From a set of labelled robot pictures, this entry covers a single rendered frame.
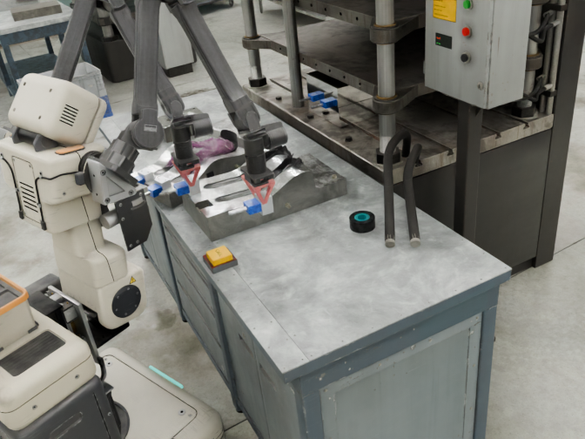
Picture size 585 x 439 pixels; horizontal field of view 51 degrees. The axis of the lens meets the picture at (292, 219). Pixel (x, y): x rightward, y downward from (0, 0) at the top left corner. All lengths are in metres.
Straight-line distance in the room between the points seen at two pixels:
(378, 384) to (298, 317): 0.29
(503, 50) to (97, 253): 1.33
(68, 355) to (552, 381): 1.77
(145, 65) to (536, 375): 1.84
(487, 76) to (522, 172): 0.87
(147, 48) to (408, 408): 1.21
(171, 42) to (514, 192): 4.28
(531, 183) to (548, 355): 0.73
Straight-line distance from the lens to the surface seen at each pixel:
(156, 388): 2.26
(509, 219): 2.87
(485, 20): 1.97
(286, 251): 1.85
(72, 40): 2.02
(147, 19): 1.67
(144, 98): 1.62
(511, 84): 2.08
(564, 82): 2.79
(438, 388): 1.90
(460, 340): 1.83
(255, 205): 1.81
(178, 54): 6.39
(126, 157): 1.60
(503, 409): 2.48
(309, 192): 2.03
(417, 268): 1.75
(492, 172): 2.66
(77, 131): 1.68
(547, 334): 2.82
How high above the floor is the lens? 1.82
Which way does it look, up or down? 31 degrees down
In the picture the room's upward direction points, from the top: 7 degrees counter-clockwise
